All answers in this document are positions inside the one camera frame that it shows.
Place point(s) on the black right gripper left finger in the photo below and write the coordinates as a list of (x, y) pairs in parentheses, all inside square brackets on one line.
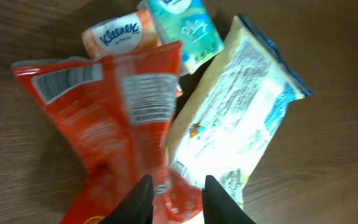
[(137, 207)]

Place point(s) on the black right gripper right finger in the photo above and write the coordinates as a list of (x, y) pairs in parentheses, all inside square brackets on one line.
[(219, 207)]

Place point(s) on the red snack bag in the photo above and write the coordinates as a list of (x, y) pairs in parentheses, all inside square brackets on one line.
[(115, 112)]

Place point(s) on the beige snack bag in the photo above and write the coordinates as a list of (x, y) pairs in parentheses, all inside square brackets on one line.
[(229, 120)]

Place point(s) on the orange tissue pack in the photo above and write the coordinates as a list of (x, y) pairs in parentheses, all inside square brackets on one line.
[(120, 35)]

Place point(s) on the teal tissue pack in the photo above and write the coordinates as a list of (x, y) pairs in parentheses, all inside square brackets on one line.
[(189, 22)]

